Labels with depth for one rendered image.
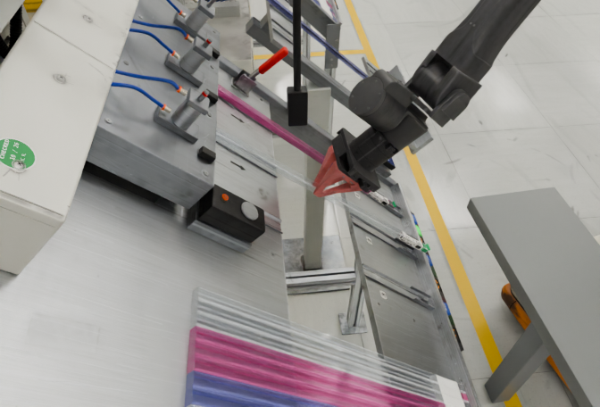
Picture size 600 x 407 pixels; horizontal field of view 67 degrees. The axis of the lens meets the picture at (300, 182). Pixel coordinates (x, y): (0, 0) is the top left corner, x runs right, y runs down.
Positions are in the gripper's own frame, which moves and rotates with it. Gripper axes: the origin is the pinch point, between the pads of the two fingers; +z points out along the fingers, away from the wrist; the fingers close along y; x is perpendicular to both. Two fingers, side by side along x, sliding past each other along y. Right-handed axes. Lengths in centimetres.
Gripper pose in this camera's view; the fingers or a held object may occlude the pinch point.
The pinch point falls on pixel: (319, 188)
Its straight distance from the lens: 75.3
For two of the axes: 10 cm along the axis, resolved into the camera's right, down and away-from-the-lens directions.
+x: 7.0, 4.5, 5.6
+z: -7.1, 5.6, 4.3
